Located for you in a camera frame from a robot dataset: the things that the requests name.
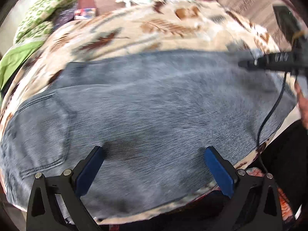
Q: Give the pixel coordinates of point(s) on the green patterned quilt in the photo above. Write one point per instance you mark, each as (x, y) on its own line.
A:
(41, 14)

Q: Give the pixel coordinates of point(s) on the pink striped cushion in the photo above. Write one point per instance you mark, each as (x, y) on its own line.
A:
(245, 0)

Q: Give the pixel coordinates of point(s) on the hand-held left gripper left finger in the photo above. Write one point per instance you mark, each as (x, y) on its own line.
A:
(89, 172)

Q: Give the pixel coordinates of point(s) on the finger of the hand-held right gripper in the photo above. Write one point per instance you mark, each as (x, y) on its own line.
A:
(264, 62)

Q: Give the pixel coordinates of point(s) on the light green cloth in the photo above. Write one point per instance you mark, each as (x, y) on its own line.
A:
(16, 55)

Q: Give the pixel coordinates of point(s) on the person's right hand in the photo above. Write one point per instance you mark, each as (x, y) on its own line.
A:
(302, 108)

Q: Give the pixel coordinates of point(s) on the purple plastic bag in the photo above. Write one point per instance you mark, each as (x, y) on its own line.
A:
(65, 16)

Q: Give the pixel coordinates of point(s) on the leaf-printed cream blanket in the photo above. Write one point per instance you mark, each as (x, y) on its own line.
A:
(144, 28)

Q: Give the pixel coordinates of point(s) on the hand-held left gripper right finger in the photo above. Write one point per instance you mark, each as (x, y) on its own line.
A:
(220, 173)

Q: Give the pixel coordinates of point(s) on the small colourful card box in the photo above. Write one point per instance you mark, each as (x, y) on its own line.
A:
(85, 13)

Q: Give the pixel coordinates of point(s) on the person's black clothed leg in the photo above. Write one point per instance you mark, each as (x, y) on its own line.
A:
(284, 154)

